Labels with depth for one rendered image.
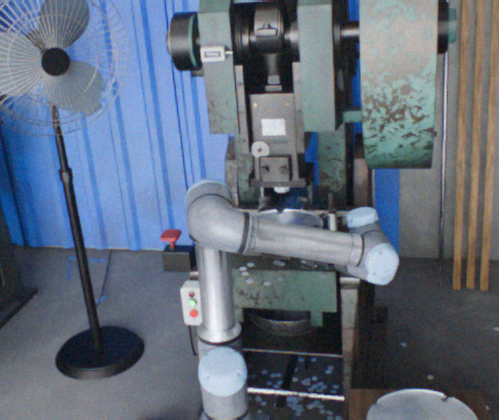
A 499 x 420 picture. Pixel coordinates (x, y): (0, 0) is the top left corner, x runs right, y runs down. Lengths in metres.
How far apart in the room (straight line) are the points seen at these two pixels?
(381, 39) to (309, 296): 0.87
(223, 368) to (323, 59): 0.93
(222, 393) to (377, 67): 0.88
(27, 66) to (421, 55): 1.31
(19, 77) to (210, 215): 1.16
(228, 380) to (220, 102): 0.88
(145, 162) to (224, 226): 2.21
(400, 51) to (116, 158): 2.24
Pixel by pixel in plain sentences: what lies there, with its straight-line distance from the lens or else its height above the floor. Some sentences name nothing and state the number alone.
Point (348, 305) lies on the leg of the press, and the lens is 2.17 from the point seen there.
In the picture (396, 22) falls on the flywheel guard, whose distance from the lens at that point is 1.78.
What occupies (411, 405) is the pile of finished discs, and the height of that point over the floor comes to 0.39.
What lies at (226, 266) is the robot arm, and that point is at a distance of 1.73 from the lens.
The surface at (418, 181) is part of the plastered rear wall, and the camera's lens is 3.54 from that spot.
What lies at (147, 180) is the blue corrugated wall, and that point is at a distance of 3.76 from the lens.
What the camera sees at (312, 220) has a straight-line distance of 2.17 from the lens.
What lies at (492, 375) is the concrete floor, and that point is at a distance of 2.90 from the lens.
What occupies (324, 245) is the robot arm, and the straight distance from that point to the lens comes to 1.59.
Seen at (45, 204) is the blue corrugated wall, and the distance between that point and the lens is 4.08.
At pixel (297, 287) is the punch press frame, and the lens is 2.23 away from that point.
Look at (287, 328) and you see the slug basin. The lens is 2.42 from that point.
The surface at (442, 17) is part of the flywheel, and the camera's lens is 2.12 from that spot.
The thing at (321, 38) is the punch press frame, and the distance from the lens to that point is 2.07.
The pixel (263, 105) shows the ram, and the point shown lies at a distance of 2.19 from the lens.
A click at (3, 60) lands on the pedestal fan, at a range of 2.52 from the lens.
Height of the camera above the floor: 1.67
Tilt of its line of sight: 23 degrees down
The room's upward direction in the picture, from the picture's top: 6 degrees counter-clockwise
